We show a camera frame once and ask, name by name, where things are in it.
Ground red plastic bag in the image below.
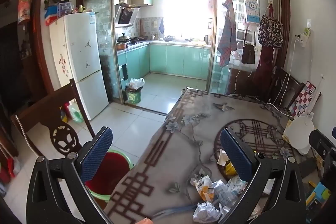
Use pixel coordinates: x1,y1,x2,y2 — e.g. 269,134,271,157
0,156,21,185

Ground green plastic jug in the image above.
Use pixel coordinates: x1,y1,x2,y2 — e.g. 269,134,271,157
67,102,84,123

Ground orange white snack wrapper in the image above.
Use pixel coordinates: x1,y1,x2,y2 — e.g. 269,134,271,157
190,174,218,202

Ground red blue white box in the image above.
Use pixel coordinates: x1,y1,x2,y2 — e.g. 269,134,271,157
44,5,65,27

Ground checkered board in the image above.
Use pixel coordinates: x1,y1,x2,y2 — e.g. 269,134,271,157
289,80,317,118

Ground dark square coaster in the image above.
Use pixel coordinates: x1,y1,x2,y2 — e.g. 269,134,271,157
297,156,318,178

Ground large yellow cardboard carton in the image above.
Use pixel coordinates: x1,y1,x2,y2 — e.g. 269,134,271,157
223,160,238,177

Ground slanted steel range hood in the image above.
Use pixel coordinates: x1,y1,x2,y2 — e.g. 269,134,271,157
115,2,141,28

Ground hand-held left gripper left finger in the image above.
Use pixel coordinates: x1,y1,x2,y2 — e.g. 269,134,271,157
26,126,114,224

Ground white paper scrap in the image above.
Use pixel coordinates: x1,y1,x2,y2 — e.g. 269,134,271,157
217,149,229,165

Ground small green kitchen bin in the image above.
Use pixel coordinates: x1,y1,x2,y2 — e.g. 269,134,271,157
125,88,143,104

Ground white blue hanging organiser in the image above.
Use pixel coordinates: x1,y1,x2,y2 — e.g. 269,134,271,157
244,0,260,24

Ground colourful cardboard box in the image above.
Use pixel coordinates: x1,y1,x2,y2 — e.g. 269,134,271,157
304,179,332,211

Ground white plastic bag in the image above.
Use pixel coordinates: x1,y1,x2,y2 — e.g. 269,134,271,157
129,78,145,89

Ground kitchen window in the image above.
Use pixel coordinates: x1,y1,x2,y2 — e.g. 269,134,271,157
165,0,213,42

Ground carved dark wooden chair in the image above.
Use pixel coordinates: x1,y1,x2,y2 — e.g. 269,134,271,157
10,78,96,161

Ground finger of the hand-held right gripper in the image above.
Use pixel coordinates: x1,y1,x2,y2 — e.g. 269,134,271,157
309,130,336,155

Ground clear plastic drawer box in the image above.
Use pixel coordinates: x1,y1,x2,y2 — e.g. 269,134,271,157
58,2,72,15

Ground plaid hanging cloth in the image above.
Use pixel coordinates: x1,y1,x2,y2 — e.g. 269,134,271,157
217,0,238,69

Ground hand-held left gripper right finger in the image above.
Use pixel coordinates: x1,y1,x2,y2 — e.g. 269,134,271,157
220,127,306,224

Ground small black shoulder bag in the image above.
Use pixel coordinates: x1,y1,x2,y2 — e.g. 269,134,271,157
241,28,256,64

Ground white power cable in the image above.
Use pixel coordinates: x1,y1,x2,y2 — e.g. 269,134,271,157
266,39,300,119

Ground black white patterned tote bag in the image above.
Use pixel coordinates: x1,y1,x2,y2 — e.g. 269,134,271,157
258,4,284,49

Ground black hanging towel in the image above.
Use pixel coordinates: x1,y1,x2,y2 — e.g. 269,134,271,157
119,63,129,81

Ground teal lower kitchen cabinets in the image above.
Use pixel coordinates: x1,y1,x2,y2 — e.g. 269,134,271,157
117,43,212,80

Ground green bin with red bag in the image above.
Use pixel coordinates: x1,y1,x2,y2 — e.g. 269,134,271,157
85,150,135,203

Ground red hanging decoration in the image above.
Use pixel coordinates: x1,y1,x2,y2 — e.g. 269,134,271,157
17,0,34,25

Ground dark red hanging garment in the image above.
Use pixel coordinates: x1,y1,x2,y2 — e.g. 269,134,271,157
253,46,276,96

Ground white two-door refrigerator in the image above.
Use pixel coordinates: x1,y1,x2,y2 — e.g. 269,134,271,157
50,11,109,122

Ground clear plastic wrapper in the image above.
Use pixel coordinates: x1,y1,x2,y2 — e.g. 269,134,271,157
211,178,248,207

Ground white bead string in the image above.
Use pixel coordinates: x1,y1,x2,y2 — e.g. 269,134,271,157
15,115,40,159

